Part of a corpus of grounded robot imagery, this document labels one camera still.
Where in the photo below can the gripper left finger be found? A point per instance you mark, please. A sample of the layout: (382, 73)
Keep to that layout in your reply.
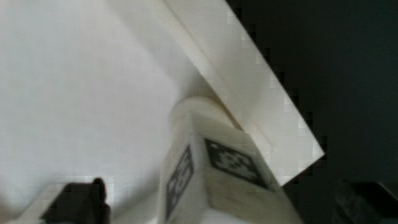
(79, 206)

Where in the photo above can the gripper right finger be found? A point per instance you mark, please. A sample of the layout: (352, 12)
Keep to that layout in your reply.
(366, 204)

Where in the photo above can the white table leg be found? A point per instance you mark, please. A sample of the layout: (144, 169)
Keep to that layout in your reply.
(219, 189)

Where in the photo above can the white square tabletop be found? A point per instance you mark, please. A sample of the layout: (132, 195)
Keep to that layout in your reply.
(105, 59)

